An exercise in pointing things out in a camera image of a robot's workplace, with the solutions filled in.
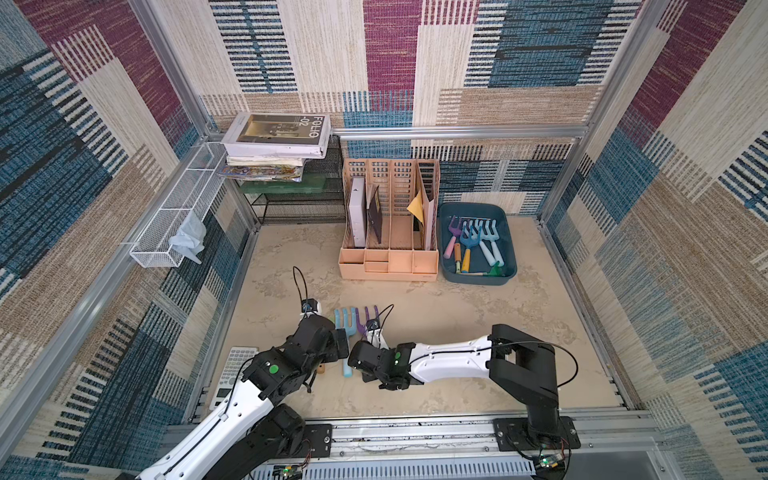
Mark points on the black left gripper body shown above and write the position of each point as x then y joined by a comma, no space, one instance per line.
330,352

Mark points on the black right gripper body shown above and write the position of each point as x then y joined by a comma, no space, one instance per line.
357,352

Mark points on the purple rake pink handle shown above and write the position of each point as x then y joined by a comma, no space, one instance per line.
367,320

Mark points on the light blue fork rake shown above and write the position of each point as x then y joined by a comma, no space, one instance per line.
479,227

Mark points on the blue rake yellow handle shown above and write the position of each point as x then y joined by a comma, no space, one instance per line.
469,239

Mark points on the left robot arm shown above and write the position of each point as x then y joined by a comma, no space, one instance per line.
252,425

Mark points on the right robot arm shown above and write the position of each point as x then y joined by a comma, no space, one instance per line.
520,364

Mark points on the white remote keypad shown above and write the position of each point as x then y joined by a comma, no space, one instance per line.
236,359

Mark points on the white book in organizer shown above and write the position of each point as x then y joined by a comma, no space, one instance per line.
357,210

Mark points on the dark thin book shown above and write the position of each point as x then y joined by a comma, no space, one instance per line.
374,213

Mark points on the pink plastic desk organizer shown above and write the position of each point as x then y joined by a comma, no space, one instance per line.
400,255

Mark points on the white crumpled cloth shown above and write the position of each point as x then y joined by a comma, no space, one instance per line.
188,240

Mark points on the stack of books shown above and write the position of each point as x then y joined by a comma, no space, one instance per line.
269,147

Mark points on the green trowel wooden handle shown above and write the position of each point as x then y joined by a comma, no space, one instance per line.
457,255

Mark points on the black mesh wire shelf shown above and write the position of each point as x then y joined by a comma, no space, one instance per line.
318,198

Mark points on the purple shovel pink handle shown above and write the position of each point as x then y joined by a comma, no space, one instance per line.
455,230

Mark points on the white wire wall basket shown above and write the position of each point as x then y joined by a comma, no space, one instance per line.
194,190

